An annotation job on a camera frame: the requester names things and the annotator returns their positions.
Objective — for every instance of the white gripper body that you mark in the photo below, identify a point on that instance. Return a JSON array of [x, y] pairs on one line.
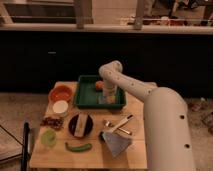
[[109, 89]]

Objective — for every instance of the yellow blue sponge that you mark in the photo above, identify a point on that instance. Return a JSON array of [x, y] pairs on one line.
[[106, 99]]

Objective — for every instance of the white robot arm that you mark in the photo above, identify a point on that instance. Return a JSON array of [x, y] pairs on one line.
[[167, 135]]

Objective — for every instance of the green plastic tray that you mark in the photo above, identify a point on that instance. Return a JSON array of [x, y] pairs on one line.
[[87, 97]]

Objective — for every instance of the orange ball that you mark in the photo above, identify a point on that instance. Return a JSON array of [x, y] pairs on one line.
[[99, 85]]

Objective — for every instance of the wooden block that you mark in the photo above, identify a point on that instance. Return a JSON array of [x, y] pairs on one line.
[[81, 125]]

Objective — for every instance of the dark round plate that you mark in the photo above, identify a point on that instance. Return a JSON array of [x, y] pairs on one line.
[[73, 122]]

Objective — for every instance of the orange bowl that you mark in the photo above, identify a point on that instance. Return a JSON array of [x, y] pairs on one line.
[[61, 92]]

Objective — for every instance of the white cup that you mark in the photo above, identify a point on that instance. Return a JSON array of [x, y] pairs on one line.
[[60, 108]]

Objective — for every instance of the grey cloth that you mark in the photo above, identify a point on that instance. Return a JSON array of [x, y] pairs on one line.
[[116, 143]]

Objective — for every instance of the green chili pepper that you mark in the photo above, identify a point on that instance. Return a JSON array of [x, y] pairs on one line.
[[81, 148]]

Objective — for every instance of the light green cup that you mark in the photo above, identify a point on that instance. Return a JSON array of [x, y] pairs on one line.
[[48, 138]]

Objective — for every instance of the white handled spatula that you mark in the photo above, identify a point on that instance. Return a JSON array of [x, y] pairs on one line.
[[117, 126]]

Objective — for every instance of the black chair frame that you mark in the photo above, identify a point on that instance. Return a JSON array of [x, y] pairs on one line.
[[25, 155]]

